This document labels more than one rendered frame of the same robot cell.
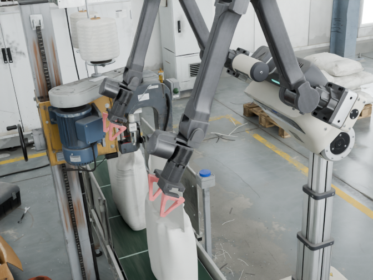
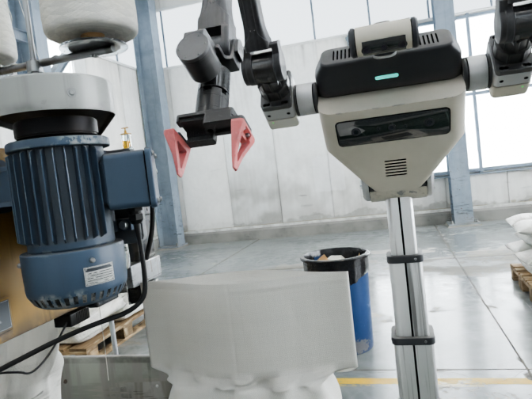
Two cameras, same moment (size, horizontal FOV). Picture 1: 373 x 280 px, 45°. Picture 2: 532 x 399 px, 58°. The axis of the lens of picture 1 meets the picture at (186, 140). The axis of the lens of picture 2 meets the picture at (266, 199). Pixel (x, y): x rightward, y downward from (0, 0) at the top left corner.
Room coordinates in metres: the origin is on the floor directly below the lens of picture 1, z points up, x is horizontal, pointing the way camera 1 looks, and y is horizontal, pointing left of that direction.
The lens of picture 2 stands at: (1.15, 0.89, 1.24)
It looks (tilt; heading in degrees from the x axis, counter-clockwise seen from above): 3 degrees down; 306
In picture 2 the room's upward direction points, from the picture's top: 7 degrees counter-clockwise
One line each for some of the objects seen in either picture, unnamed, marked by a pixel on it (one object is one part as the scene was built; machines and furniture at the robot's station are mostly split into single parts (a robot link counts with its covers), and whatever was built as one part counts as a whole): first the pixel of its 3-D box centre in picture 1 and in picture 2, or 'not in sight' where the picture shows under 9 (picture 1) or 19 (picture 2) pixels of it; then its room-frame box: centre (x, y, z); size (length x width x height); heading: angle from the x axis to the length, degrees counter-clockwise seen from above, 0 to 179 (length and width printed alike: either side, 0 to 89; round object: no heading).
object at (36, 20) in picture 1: (37, 22); not in sight; (1.97, 0.60, 1.68); 0.05 x 0.03 x 0.06; 111
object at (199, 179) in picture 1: (205, 179); not in sight; (2.09, -0.09, 0.81); 0.08 x 0.08 x 0.06; 21
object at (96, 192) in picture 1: (89, 188); not in sight; (2.55, 0.64, 0.54); 1.05 x 0.02 x 0.41; 21
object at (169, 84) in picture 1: (172, 88); not in sight; (2.17, 0.05, 1.28); 0.08 x 0.05 x 0.09; 21
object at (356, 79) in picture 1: (341, 79); not in sight; (4.86, -1.77, 0.44); 0.68 x 0.44 x 0.15; 111
